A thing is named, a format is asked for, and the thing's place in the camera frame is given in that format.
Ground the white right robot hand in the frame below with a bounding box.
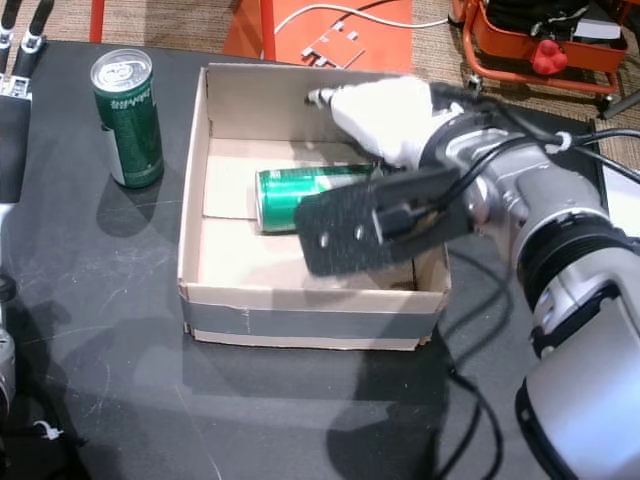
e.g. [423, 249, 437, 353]
[304, 74, 466, 169]

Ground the red rubber toy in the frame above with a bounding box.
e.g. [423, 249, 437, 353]
[531, 38, 569, 76]

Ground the orange metal cart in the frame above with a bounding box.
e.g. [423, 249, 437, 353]
[449, 0, 630, 106]

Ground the gray metal bar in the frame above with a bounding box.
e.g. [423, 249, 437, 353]
[599, 89, 640, 121]

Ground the cardboard box with gray tape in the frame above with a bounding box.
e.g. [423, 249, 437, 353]
[177, 62, 454, 352]

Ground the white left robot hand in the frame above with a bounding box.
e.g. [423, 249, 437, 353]
[0, 0, 56, 266]

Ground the white floor cable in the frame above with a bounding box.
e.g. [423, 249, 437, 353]
[273, 3, 449, 35]

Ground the green soda can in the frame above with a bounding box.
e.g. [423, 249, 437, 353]
[89, 48, 165, 190]
[254, 162, 376, 236]

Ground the orange metal stand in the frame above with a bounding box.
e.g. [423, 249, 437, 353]
[222, 0, 414, 71]

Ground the small orange board with brackets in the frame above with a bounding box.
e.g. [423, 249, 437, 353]
[301, 22, 366, 69]

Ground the gray flat box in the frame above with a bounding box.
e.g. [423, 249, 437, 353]
[569, 19, 621, 41]

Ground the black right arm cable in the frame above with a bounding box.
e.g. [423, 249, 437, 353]
[429, 82, 640, 480]

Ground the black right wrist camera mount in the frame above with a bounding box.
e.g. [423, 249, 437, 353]
[293, 167, 476, 279]

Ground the black equipment bundle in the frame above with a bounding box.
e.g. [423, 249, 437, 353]
[487, 0, 591, 39]

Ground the white zip tie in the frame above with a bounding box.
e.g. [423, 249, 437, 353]
[547, 130, 574, 154]
[32, 420, 65, 441]

